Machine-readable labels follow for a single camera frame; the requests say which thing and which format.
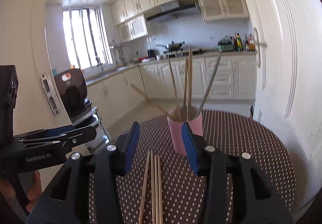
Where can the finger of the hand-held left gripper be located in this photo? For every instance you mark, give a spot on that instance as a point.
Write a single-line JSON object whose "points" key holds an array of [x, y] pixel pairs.
{"points": [[80, 134], [60, 130]]}

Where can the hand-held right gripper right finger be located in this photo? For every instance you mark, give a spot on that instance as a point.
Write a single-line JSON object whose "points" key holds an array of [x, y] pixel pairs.
{"points": [[191, 148]]}

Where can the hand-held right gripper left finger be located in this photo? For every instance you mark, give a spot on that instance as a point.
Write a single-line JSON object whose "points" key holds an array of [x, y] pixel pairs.
{"points": [[132, 143]]}

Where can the pink cup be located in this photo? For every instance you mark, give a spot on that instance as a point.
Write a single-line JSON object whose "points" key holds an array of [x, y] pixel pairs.
{"points": [[176, 133]]}

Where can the single light wooden chopstick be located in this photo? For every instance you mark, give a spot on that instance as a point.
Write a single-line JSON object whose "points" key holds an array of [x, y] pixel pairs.
{"points": [[153, 188], [156, 188], [160, 188], [145, 188]]}

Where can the bunch of wooden chopsticks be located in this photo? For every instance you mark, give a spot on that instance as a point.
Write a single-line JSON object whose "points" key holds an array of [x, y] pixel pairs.
{"points": [[189, 83]]}

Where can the person's left hand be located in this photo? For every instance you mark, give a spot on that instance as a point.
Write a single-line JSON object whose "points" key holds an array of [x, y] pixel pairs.
{"points": [[34, 188]]}

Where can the metal door strike plate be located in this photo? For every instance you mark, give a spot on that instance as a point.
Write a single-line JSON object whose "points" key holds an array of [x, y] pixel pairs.
{"points": [[49, 94]]}

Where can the black appliance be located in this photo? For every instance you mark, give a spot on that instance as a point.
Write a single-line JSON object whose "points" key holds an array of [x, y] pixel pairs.
{"points": [[71, 93]]}

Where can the brown polka dot tablecloth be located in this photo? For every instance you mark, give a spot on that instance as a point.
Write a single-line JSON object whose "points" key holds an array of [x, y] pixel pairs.
{"points": [[239, 163]]}

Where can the sink faucet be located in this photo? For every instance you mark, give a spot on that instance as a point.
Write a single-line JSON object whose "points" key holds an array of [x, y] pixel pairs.
{"points": [[100, 65]]}

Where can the lower cream kitchen cabinets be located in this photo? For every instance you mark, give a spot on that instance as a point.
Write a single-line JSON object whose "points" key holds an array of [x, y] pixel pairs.
{"points": [[226, 75]]}

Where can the black kettle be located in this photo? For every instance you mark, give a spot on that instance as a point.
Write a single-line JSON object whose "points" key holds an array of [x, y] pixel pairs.
{"points": [[151, 53]]}

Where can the gas stove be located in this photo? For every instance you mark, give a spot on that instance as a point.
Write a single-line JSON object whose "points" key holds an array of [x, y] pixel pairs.
{"points": [[176, 54]]}

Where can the window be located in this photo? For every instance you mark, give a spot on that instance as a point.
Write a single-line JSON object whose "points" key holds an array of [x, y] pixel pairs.
{"points": [[85, 37]]}

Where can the wok with lid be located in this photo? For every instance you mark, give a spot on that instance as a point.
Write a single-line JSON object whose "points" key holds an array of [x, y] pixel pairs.
{"points": [[173, 46]]}

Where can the green kitchen appliance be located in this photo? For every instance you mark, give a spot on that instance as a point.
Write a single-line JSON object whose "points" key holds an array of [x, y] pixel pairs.
{"points": [[226, 45]]}

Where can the small lattice door cabinet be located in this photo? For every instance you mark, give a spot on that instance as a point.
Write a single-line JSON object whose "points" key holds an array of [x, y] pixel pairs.
{"points": [[133, 28]]}

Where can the dark sauce bottle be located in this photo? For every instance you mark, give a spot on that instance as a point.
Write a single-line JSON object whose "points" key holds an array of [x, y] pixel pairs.
{"points": [[251, 43]]}

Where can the white door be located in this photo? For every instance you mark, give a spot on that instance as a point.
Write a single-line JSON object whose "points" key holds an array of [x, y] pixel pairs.
{"points": [[289, 63]]}

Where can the range hood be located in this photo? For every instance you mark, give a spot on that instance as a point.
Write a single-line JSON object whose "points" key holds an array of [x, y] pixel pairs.
{"points": [[173, 11]]}

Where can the wide lattice door cabinet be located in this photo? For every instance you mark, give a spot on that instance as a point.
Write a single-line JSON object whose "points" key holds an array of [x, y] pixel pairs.
{"points": [[224, 7]]}

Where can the wall utensil rack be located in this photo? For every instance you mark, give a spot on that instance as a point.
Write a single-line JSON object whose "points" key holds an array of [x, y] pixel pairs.
{"points": [[118, 49]]}

